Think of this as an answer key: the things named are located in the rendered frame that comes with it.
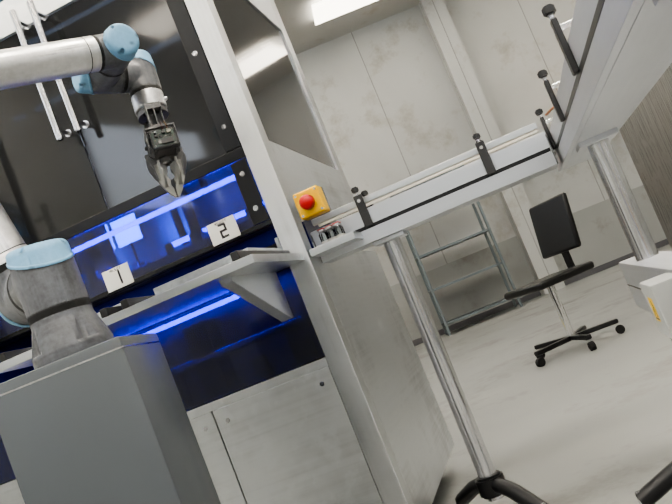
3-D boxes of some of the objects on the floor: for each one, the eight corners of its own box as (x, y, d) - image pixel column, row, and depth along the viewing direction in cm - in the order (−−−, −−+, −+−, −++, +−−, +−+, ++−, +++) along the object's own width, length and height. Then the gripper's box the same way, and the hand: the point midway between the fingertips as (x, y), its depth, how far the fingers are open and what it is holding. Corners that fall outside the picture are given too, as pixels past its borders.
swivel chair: (616, 328, 505) (559, 196, 512) (636, 334, 448) (572, 186, 456) (529, 361, 512) (474, 230, 520) (538, 372, 455) (476, 225, 463)
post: (415, 566, 213) (137, -135, 230) (436, 560, 211) (155, -145, 229) (412, 576, 206) (126, -145, 224) (433, 569, 205) (144, -156, 223)
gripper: (131, 105, 180) (156, 190, 174) (171, 97, 182) (197, 180, 177) (133, 124, 188) (158, 205, 182) (171, 116, 190) (196, 195, 185)
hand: (176, 193), depth 183 cm, fingers closed
